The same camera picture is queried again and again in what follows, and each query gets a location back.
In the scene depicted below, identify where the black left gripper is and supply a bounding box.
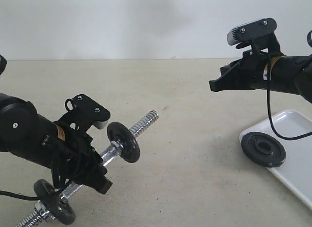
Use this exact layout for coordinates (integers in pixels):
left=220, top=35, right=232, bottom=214
left=41, top=121, right=113, bottom=194

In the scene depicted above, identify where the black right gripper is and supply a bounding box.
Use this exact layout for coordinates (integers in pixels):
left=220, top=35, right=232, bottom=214
left=209, top=50, right=270, bottom=92

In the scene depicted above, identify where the chrome dumbbell with black plates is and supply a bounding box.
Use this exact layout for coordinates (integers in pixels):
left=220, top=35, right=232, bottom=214
left=16, top=110, right=159, bottom=227

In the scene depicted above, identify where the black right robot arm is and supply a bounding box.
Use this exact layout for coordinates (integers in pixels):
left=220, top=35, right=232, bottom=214
left=209, top=33, right=312, bottom=102

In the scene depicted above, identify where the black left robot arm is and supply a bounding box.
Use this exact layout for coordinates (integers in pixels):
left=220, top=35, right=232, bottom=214
left=0, top=94, right=112, bottom=194

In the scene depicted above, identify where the loose black weight plate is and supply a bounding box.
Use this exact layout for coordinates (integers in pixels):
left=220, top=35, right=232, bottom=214
left=240, top=132, right=286, bottom=168

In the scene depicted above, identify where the white rectangular tray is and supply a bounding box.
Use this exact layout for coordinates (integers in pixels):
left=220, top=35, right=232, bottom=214
left=239, top=119, right=312, bottom=208

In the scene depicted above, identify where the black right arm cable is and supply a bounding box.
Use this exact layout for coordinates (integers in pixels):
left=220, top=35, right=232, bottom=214
left=263, top=56, right=312, bottom=141

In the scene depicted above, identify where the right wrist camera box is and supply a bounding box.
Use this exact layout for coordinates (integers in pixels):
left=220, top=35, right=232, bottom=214
left=227, top=18, right=281, bottom=54

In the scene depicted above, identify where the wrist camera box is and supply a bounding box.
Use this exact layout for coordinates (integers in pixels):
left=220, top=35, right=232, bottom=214
left=60, top=94, right=111, bottom=132
left=227, top=18, right=281, bottom=54

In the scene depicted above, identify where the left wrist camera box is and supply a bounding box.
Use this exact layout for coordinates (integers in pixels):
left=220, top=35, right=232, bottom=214
left=60, top=94, right=111, bottom=132

